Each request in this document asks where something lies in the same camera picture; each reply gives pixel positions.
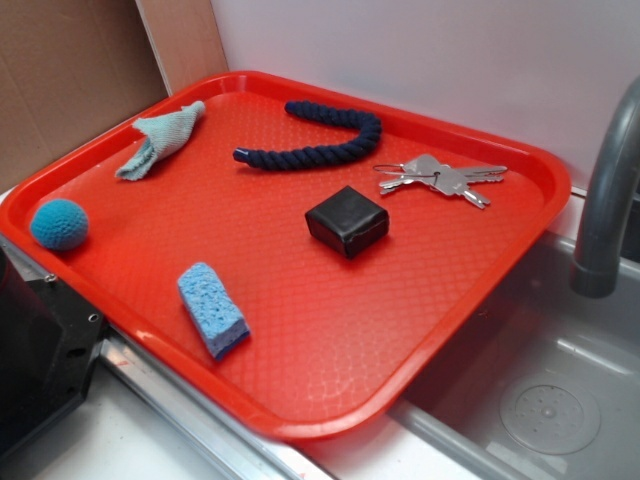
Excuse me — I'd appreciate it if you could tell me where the grey faucet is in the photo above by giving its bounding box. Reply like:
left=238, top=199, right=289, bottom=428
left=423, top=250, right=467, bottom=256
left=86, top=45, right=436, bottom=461
left=570, top=80, right=639, bottom=298

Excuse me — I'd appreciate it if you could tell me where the red plastic tray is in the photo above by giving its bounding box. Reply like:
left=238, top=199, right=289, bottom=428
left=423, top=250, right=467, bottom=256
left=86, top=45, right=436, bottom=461
left=1, top=72, right=571, bottom=441

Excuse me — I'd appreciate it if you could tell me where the light blue folded cloth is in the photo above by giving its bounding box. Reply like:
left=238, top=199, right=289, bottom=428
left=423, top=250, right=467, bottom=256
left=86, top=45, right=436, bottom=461
left=115, top=100, right=206, bottom=181

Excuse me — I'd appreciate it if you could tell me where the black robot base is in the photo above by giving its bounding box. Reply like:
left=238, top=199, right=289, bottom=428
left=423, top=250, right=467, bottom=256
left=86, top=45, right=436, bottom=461
left=1, top=251, right=106, bottom=459

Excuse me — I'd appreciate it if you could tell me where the brown cardboard panel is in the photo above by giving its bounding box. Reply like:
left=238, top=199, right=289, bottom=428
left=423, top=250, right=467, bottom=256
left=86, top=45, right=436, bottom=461
left=1, top=1, right=227, bottom=191

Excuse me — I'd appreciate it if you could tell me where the navy blue twisted rope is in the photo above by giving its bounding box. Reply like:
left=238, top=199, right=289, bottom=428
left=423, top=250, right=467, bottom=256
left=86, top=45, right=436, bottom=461
left=232, top=100, right=384, bottom=173

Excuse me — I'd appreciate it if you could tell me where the grey plastic sink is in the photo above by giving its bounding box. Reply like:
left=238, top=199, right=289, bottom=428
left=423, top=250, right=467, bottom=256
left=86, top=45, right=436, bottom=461
left=391, top=234, right=639, bottom=479

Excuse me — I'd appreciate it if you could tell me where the blue crocheted ball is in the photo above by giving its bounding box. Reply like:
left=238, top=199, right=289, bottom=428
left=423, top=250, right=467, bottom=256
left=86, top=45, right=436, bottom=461
left=30, top=199, right=89, bottom=251

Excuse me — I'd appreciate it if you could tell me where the silver key bunch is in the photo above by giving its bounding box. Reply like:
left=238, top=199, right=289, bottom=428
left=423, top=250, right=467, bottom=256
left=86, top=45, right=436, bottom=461
left=373, top=154, right=508, bottom=210

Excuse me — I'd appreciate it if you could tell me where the blue sponge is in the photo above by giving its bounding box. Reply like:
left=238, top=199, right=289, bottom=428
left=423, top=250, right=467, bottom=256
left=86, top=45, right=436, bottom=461
left=177, top=262, right=250, bottom=361

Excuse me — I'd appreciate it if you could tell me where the black rectangular block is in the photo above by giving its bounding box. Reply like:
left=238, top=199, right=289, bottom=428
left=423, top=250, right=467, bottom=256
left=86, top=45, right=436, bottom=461
left=305, top=186, right=390, bottom=259

